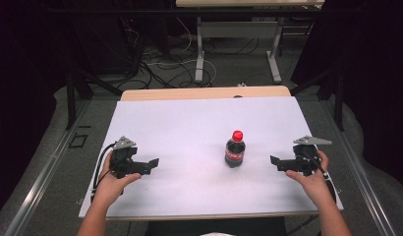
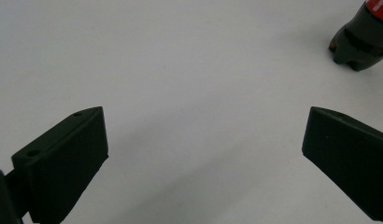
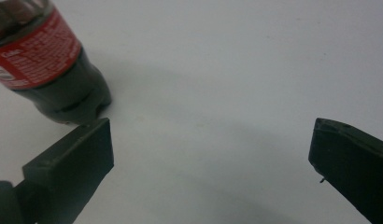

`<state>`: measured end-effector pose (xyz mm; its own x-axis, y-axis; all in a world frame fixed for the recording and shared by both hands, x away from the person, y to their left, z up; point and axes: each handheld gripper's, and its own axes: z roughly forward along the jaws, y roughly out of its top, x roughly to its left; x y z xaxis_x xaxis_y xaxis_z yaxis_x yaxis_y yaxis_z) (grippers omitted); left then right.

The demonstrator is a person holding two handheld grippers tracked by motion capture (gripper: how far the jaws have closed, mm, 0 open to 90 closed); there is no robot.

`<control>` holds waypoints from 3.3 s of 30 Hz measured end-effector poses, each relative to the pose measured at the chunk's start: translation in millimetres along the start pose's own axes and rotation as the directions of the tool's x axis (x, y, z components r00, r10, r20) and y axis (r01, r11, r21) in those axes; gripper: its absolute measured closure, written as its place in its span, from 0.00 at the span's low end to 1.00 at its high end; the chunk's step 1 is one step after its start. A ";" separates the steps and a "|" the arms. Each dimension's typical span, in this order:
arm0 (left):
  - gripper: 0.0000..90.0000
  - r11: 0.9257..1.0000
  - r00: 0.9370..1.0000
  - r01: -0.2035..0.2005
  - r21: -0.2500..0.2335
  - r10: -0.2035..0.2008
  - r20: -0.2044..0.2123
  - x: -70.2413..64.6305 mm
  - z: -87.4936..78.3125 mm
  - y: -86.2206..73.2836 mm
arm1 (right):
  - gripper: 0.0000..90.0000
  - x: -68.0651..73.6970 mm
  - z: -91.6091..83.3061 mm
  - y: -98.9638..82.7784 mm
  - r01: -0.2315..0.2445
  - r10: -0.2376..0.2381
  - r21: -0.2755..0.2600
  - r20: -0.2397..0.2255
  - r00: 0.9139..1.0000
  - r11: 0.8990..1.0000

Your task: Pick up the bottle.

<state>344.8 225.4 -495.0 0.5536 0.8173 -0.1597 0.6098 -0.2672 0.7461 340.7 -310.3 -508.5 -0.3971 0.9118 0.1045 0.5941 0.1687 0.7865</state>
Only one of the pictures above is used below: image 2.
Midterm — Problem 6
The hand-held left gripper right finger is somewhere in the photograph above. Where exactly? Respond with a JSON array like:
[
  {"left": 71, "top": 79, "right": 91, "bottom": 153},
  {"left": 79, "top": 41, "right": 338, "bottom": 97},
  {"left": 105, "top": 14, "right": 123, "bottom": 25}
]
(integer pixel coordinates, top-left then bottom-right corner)
[{"left": 301, "top": 105, "right": 383, "bottom": 224}]

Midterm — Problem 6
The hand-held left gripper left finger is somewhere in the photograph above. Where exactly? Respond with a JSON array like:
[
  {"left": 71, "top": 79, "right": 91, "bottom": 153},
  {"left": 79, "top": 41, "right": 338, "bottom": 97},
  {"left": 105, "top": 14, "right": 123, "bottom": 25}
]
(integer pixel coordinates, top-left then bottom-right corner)
[{"left": 6, "top": 105, "right": 109, "bottom": 224}]

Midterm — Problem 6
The cola bottle with red label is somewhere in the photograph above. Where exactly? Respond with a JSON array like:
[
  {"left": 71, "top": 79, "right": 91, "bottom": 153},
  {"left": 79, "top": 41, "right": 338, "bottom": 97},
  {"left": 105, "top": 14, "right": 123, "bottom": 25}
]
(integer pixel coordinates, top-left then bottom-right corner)
[{"left": 328, "top": 0, "right": 383, "bottom": 73}]

